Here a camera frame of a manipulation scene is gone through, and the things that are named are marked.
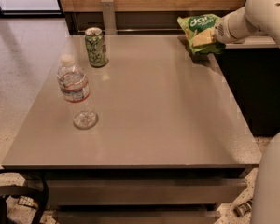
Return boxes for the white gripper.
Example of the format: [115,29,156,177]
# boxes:
[192,7,263,47]

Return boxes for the green rice chip bag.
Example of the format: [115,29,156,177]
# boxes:
[177,14,225,55]

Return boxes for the clear plastic water bottle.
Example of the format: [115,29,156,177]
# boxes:
[57,54,98,130]

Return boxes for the green soda can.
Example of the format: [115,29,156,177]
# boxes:
[85,27,108,68]

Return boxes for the white power strip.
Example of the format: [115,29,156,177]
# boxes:
[234,199,253,217]

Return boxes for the upper grey table drawer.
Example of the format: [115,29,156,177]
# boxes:
[47,179,246,207]

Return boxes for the grey table drawer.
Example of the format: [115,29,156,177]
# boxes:
[53,211,220,224]
[47,179,246,207]

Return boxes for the black chair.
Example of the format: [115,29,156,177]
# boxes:
[0,169,49,224]

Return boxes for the lower grey table drawer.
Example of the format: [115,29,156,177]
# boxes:
[53,211,220,224]

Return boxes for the left metal wall bracket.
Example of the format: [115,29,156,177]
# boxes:
[101,0,118,35]

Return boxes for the horizontal metal rail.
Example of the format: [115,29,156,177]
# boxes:
[77,27,181,34]

